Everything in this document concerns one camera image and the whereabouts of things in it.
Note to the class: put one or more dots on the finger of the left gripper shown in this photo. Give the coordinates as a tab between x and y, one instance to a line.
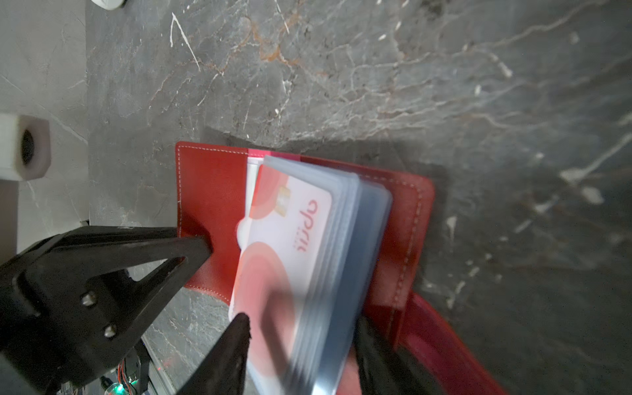
75	304

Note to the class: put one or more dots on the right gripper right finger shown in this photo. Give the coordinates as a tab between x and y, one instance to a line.
384	371

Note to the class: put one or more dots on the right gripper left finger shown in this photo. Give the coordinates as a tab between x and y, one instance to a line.
223	371

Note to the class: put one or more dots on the pink white credit card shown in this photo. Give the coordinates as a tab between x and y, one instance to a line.
279	240

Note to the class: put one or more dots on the light blue alarm clock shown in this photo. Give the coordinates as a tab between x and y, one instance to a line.
109	5

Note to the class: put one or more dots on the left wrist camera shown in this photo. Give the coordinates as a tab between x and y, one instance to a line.
25	147

